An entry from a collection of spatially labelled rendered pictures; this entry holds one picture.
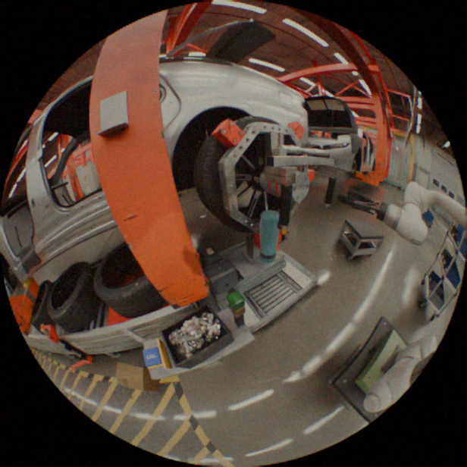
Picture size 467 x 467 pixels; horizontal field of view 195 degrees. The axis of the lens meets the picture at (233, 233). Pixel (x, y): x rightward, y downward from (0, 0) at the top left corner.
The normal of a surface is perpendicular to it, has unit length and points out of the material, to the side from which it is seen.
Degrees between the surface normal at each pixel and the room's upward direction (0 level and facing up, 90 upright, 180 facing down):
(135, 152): 90
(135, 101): 90
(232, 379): 0
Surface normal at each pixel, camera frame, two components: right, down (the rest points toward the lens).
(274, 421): -0.09, -0.83
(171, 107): 0.48, 0.44
